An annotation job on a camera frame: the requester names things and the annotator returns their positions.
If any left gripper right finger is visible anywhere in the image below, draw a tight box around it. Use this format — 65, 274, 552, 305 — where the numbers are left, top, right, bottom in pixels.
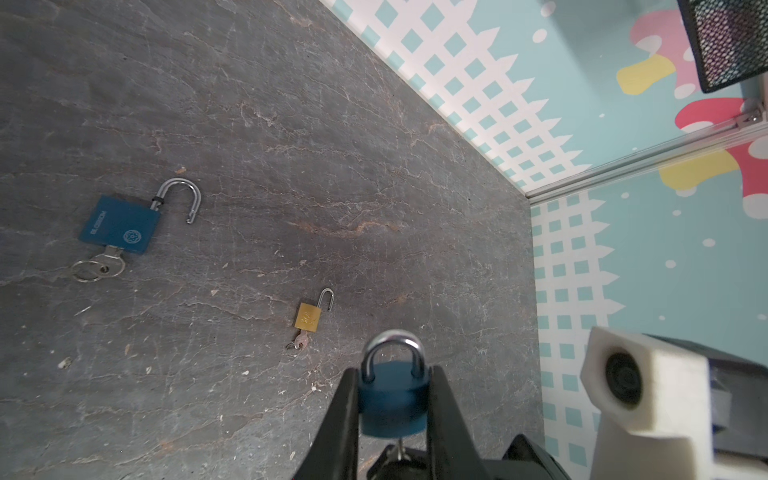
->
427, 365, 491, 479

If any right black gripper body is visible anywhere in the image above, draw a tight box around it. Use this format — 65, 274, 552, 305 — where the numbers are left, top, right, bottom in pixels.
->
366, 434, 570, 479

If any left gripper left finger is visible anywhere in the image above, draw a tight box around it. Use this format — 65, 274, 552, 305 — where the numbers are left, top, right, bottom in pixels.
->
293, 368, 359, 480

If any small blue padlock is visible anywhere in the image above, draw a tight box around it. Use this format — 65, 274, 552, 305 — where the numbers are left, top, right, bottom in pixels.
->
358, 329, 430, 439

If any small brass padlock key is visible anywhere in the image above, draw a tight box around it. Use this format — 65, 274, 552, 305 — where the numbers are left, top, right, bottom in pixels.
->
286, 330, 310, 350

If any brass padlock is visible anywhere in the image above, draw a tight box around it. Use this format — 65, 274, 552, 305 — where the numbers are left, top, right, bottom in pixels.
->
294, 288, 335, 333

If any silver key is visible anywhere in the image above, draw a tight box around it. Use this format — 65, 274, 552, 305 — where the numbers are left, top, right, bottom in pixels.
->
70, 246, 126, 283

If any large blue padlock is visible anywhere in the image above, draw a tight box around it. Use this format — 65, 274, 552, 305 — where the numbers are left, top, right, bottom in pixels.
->
78, 177, 202, 254

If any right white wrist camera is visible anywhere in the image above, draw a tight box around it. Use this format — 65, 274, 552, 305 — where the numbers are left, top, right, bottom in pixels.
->
579, 325, 768, 480

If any black mesh wall basket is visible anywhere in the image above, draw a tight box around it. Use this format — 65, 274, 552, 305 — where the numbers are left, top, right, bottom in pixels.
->
677, 0, 767, 94

